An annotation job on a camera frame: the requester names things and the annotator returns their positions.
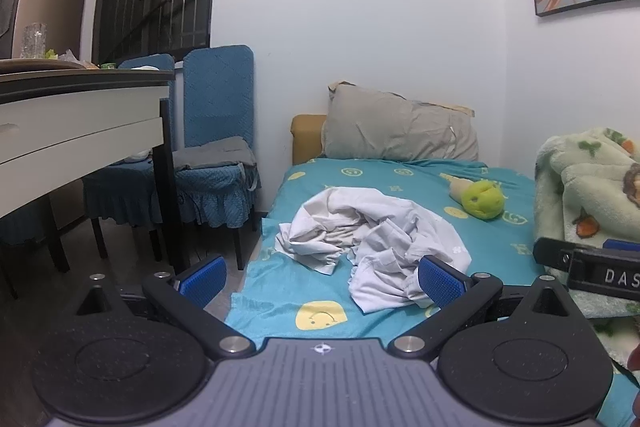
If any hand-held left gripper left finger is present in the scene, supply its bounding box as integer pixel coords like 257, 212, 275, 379
75, 255, 257, 360

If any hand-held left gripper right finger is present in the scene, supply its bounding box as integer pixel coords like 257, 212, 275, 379
390, 255, 573, 363

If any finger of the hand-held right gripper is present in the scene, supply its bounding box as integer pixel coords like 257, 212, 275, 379
602, 239, 640, 254
532, 237, 576, 270

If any white shirt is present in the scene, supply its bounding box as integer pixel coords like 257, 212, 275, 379
274, 187, 473, 315

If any green printed fleece blanket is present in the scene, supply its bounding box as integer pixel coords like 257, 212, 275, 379
532, 128, 640, 370

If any teal smiley bed sheet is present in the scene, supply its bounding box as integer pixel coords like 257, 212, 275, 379
224, 157, 640, 427

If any green plush toy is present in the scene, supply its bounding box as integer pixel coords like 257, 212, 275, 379
440, 173, 506, 222

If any blue covered chair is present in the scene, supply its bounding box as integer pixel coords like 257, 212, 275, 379
82, 54, 177, 262
172, 45, 262, 271

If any grey cloth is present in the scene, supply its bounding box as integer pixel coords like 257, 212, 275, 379
172, 136, 258, 171

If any grey pillow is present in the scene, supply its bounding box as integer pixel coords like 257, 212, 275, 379
321, 82, 480, 162

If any yellow bed headboard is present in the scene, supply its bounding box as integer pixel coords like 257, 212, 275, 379
291, 114, 329, 166

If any white table with black legs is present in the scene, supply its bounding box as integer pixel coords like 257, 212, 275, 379
0, 57, 193, 278

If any plate of food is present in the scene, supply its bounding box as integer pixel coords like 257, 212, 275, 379
44, 49, 101, 70

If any clear drinking glass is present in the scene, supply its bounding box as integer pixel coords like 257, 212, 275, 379
21, 23, 48, 59

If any silver fridge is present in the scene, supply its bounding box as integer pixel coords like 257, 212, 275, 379
0, 0, 93, 62

